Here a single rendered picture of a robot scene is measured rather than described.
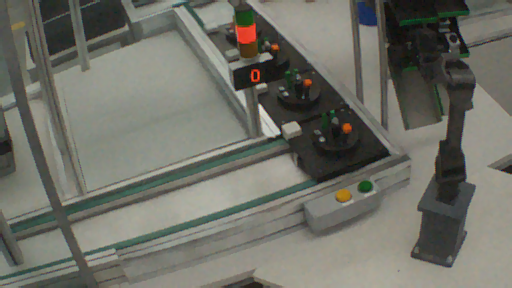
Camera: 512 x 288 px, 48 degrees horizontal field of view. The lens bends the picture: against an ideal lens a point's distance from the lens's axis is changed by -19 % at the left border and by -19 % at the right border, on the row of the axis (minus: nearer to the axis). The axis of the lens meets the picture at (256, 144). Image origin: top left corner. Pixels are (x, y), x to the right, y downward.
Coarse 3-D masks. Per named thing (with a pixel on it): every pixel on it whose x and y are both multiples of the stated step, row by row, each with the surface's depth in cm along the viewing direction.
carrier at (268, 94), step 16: (288, 80) 222; (320, 80) 228; (272, 96) 223; (288, 96) 218; (320, 96) 219; (336, 96) 220; (272, 112) 216; (288, 112) 216; (304, 112) 215; (320, 112) 214; (336, 112) 215
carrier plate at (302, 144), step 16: (352, 112) 213; (304, 128) 209; (368, 128) 206; (304, 144) 203; (368, 144) 200; (304, 160) 197; (320, 160) 197; (336, 160) 196; (352, 160) 195; (368, 160) 195; (320, 176) 191
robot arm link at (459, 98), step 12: (456, 72) 140; (468, 72) 140; (456, 84) 139; (468, 84) 139; (456, 96) 142; (468, 96) 142; (456, 108) 145; (456, 120) 148; (456, 132) 151; (444, 144) 157; (456, 144) 154; (444, 156) 156; (456, 156) 156; (444, 168) 158; (456, 168) 159
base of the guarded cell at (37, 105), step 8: (32, 104) 260; (40, 104) 259; (32, 112) 255; (40, 112) 254; (40, 120) 250; (40, 128) 245; (48, 128) 244; (40, 136) 241; (48, 136) 240; (48, 144) 236; (48, 152) 232; (48, 160) 228; (64, 160) 227; (56, 168) 224; (56, 176) 220; (56, 184) 217; (72, 184) 216; (72, 192) 213
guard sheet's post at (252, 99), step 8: (240, 0) 181; (248, 88) 198; (256, 88) 199; (248, 96) 199; (256, 96) 200; (248, 104) 201; (256, 104) 202; (256, 112) 204; (256, 120) 206; (256, 128) 208; (256, 136) 209
